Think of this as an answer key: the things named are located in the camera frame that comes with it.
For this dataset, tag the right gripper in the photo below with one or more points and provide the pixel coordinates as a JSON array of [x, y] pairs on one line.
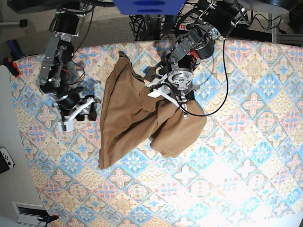
[[71, 108]]

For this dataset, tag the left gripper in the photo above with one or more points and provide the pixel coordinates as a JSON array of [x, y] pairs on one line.
[[165, 89]]

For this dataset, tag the brown t-shirt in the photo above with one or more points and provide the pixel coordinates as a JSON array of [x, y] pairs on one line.
[[129, 117]]

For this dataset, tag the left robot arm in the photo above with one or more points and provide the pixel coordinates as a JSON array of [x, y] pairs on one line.
[[195, 36]]

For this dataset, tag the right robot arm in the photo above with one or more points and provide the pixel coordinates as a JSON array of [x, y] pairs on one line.
[[55, 78]]

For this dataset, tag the white power strip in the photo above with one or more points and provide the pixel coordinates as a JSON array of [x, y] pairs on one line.
[[183, 27]]

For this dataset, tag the red black clamp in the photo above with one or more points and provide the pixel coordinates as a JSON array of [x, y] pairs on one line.
[[11, 66]]

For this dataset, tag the game console controller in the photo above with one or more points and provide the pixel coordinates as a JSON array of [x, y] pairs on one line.
[[6, 161]]

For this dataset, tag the patterned tablecloth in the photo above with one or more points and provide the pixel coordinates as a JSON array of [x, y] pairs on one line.
[[246, 166]]

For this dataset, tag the blue plastic box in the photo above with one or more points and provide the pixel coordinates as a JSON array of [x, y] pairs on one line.
[[149, 7]]

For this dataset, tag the black orange clamp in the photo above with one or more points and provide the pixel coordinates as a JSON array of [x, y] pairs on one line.
[[45, 217]]

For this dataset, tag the white wall vent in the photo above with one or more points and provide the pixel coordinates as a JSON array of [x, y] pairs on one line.
[[28, 214]]

